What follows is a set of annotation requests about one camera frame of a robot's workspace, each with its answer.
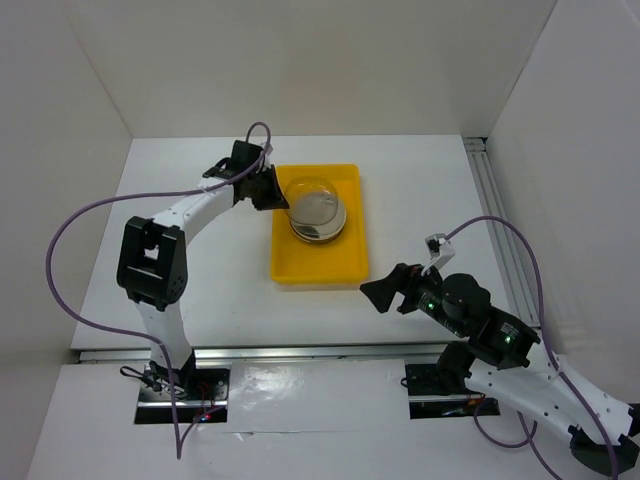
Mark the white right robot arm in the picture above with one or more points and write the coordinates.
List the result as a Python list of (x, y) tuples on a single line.
[(499, 356)]

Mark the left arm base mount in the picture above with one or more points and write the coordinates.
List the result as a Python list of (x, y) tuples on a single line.
[(205, 401)]

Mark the right side aluminium rail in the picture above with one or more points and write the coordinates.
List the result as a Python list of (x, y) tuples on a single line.
[(521, 298)]

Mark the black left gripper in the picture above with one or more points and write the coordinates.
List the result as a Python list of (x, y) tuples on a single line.
[(274, 200)]

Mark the aluminium table rail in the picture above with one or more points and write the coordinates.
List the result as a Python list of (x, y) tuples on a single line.
[(278, 353)]

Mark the smoky clear glass plate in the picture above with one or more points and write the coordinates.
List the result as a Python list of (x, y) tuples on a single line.
[(315, 201)]

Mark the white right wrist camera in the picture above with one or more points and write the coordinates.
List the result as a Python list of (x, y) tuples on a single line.
[(440, 252)]

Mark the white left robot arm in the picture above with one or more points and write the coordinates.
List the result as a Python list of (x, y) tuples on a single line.
[(152, 267)]

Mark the yellow plastic bin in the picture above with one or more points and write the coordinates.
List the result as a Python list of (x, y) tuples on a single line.
[(342, 261)]

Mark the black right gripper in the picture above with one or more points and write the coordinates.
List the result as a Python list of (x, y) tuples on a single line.
[(380, 291)]

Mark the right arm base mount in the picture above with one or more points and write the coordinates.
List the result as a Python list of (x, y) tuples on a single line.
[(436, 390)]

